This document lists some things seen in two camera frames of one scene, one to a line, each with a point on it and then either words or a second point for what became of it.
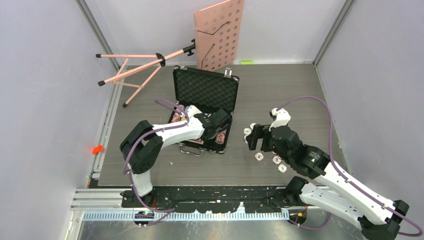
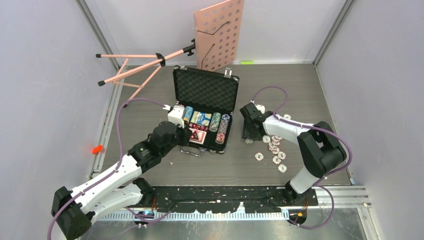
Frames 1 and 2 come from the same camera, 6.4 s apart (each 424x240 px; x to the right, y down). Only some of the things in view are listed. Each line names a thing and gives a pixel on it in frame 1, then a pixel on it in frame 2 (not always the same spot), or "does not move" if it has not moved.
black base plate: [220, 199] does not move
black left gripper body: [211, 138] -> [178, 140]
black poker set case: [208, 92] does not move
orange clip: [97, 149] does not move
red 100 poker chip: [259, 156] does not move
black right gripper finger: [266, 133] -> [258, 134]
